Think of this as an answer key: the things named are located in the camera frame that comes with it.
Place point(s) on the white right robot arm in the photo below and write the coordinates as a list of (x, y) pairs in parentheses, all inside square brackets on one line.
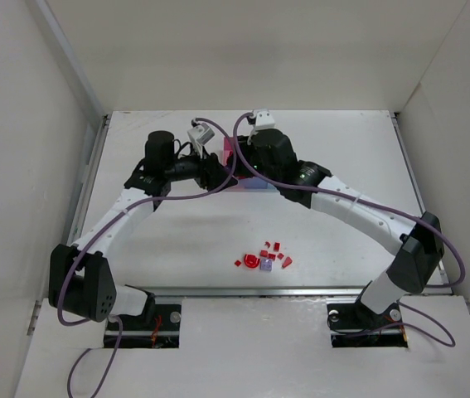
[(414, 242)]

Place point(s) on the red wedge lego piece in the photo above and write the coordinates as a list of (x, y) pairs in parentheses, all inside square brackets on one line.
[(287, 262)]

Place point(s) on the lilac square lego plate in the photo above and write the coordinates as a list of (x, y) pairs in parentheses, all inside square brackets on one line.
[(266, 265)]

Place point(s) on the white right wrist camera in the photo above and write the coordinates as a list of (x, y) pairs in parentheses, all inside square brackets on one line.
[(259, 120)]

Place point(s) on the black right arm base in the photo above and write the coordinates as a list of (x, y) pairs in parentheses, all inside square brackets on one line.
[(352, 325)]

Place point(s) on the red round horseshoe lego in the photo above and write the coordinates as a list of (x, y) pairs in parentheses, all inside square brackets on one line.
[(251, 261)]

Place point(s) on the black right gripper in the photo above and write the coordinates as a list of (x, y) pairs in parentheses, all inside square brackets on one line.
[(240, 154)]

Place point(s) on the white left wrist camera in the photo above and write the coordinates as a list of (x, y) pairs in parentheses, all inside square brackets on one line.
[(199, 135)]

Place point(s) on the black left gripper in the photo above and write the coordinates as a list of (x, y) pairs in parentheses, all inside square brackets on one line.
[(210, 175)]

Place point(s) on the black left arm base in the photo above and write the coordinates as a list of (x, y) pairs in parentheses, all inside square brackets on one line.
[(161, 330)]

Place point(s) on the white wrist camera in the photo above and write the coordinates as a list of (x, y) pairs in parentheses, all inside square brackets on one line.
[(259, 120), (199, 135)]

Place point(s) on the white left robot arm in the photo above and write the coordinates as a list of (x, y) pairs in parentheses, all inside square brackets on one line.
[(80, 280)]

